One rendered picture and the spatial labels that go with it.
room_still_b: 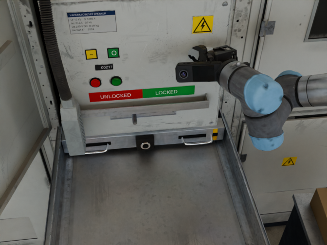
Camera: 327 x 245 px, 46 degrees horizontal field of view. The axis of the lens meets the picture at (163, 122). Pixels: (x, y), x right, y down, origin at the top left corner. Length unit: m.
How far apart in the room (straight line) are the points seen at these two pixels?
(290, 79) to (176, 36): 0.33
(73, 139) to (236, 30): 0.61
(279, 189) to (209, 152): 0.67
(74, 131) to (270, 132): 0.54
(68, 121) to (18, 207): 0.80
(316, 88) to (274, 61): 0.46
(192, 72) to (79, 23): 0.32
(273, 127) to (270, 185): 1.01
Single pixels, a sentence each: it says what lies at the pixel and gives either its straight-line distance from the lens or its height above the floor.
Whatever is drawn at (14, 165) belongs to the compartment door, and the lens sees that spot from 1.33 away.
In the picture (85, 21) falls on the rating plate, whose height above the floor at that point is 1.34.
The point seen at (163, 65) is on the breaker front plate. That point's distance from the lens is 1.12.
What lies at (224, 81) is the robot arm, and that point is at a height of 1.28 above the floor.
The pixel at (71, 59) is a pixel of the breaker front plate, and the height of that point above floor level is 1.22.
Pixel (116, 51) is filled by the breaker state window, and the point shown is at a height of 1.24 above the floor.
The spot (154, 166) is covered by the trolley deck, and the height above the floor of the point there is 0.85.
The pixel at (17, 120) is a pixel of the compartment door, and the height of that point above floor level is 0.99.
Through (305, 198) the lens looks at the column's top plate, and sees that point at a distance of 1.40.
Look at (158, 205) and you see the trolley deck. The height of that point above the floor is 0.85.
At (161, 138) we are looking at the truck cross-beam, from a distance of 1.29.
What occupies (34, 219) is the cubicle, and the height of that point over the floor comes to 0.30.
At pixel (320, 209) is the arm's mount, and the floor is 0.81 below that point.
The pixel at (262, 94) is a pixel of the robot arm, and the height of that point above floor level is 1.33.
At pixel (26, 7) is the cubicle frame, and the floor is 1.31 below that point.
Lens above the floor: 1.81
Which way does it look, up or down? 43 degrees down
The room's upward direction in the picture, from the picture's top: straight up
